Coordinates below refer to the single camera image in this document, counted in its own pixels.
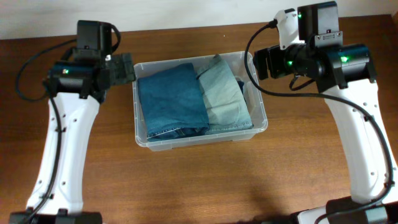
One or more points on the blue taped clothing bundle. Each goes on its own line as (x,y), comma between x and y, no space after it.
(241,85)

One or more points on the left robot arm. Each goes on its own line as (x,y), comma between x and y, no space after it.
(76,86)

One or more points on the clear plastic storage container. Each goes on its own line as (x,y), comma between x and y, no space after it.
(251,94)

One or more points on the dark blue jeans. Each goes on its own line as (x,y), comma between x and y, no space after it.
(172,104)

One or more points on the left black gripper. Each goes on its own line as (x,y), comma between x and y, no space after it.
(122,68)

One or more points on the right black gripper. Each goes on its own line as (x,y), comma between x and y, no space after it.
(277,70)

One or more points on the light blue jeans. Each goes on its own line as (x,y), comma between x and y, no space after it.
(225,105)

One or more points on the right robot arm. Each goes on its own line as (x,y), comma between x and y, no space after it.
(311,45)

